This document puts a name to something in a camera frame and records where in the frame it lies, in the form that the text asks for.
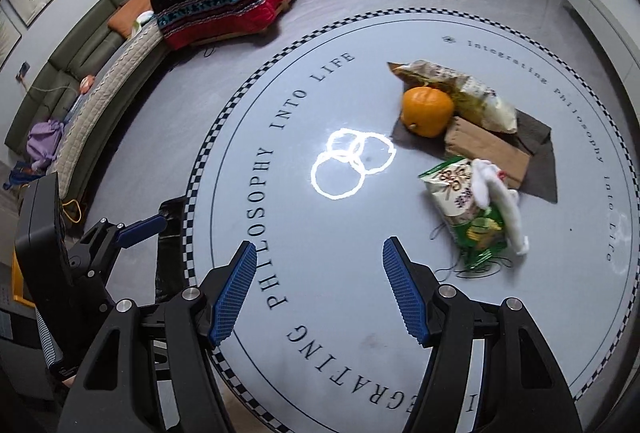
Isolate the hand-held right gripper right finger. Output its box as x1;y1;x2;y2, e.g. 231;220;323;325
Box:
382;236;583;433

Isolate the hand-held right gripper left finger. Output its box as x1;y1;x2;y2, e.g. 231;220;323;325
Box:
57;240;258;433

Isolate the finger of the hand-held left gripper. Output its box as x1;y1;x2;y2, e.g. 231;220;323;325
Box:
67;213;168;281

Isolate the green chip packet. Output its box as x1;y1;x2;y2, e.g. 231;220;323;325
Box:
419;155;510;271

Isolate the blue bag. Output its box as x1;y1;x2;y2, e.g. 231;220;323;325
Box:
2;163;36;191

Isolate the black thread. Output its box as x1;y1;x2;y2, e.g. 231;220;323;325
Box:
432;223;506;279

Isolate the orange box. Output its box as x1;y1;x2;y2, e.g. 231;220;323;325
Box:
10;253;36;309

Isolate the white cloth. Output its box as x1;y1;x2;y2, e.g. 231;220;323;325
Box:
471;158;531;256

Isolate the beige quilted sofa pad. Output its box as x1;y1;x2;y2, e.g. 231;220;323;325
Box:
50;20;166;194

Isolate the brown paper bag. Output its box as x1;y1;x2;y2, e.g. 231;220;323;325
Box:
444;117;532;190

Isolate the orange fruit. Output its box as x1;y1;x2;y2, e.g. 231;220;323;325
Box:
401;85;455;138

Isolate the green sofa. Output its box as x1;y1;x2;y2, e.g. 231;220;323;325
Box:
5;0;216;204

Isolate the grey cloth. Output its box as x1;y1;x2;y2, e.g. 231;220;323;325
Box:
392;109;558;204

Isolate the yellow-green snack packet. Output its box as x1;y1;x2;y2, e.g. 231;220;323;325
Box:
390;59;518;134

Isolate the orange pillow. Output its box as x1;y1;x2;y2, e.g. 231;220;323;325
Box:
107;0;153;34

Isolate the white low cabinet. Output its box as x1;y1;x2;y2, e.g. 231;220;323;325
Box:
557;0;640;88

